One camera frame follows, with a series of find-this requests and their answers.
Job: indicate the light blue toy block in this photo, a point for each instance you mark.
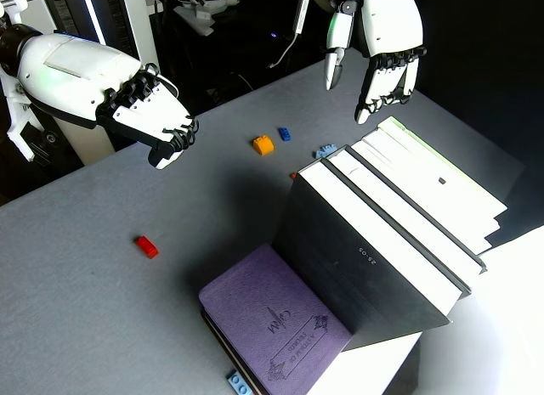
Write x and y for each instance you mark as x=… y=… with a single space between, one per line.
x=326 y=151

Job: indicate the thin black book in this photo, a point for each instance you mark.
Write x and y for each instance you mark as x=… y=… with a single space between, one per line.
x=404 y=214

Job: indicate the orange toy block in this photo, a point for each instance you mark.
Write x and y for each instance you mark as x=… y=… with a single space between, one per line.
x=263 y=145

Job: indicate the grey tablecloth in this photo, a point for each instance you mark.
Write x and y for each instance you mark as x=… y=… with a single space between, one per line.
x=106 y=306

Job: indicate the white pedestal column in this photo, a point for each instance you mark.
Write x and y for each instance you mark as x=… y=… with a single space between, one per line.
x=85 y=140

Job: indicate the light blue flat brick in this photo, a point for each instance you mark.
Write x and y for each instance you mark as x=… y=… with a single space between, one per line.
x=239 y=383

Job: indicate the dark blue toy block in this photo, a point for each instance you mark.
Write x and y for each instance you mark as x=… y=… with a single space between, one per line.
x=285 y=134

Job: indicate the purple embossed notebook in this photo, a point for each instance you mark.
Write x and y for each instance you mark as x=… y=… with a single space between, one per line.
x=272 y=310

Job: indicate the red toy block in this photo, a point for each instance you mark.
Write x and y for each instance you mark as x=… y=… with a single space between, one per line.
x=146 y=246

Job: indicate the white power strip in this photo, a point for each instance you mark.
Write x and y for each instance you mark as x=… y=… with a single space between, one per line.
x=301 y=10

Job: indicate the white book with green edge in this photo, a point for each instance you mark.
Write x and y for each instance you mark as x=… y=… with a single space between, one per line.
x=438 y=159

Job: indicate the white upright panel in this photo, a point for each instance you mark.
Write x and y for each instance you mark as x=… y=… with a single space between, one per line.
x=136 y=21

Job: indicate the white plastic parts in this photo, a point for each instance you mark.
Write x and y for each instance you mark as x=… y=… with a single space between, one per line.
x=200 y=19

